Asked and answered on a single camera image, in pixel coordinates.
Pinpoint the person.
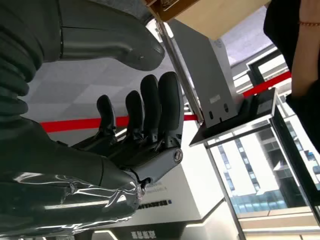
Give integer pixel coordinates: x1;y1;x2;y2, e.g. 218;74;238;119
263;0;320;154

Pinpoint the white panel with lettering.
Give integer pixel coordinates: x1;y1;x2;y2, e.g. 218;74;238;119
136;163;202;228

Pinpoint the silver metal rod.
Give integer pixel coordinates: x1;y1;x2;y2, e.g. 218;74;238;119
154;19;204;124

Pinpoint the grey metal desk leg panel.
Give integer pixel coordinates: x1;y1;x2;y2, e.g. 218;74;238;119
167;18;238;129

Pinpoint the beige wooden desk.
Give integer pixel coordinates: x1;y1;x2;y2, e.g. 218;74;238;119
142;0;271;41

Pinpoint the building outside window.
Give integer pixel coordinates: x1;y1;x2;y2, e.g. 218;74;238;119
216;117;320;216

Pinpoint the black desk foot plate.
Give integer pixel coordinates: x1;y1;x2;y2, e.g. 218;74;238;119
189;87;278;149

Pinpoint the black window frame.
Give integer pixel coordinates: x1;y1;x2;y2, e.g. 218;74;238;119
247;49;320;228

